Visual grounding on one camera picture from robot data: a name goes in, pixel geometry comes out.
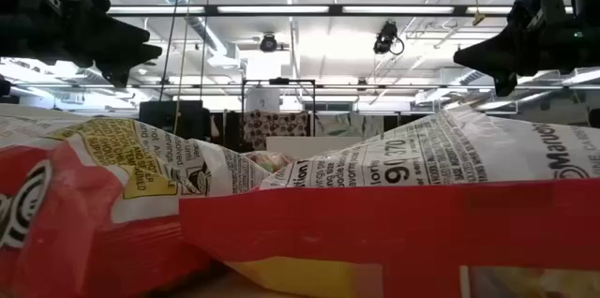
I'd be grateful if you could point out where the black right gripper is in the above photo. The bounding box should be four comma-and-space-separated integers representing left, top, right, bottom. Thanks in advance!
453, 0, 600, 97

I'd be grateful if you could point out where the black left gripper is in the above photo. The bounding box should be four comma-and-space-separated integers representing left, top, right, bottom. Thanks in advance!
0, 0, 163, 87

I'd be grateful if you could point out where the green yellow shrimp ramen packet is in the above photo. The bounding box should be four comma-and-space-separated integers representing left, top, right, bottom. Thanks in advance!
243, 150, 295, 173

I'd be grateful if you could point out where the black panel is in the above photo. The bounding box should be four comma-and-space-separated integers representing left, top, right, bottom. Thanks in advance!
383, 113, 423, 135

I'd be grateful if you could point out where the round black ceiling fixture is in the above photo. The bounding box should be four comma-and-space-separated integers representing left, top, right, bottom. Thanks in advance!
259, 32, 279, 54

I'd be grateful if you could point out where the white box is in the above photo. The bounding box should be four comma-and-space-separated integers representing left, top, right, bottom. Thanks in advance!
246, 87, 281, 112

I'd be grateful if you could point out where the leaf patterned panel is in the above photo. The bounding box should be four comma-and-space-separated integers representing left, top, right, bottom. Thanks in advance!
314, 112, 385, 139

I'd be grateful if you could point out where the brown circle patterned panel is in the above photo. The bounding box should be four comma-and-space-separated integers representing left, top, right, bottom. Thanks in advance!
242, 109, 310, 153

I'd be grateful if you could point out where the overhead rig crossbar with lights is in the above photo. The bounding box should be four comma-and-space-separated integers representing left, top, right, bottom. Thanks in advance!
106, 4, 576, 19

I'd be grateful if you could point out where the black hanging cable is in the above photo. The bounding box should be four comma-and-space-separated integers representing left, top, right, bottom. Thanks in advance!
200, 0, 214, 101
157, 0, 186, 102

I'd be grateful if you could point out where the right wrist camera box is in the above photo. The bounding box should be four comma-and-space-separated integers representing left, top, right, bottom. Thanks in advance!
529, 6, 548, 33

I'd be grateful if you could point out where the thin black overhead rail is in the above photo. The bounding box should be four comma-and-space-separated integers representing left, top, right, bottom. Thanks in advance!
8, 82, 600, 90

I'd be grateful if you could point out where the silver ventilation duct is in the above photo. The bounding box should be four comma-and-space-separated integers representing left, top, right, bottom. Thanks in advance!
133, 0, 245, 69

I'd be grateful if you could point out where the black overhead camera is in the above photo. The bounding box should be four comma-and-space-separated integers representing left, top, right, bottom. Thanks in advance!
373, 20, 406, 57

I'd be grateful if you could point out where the black tube stand frame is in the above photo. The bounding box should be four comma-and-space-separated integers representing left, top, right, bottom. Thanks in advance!
241, 77, 317, 152

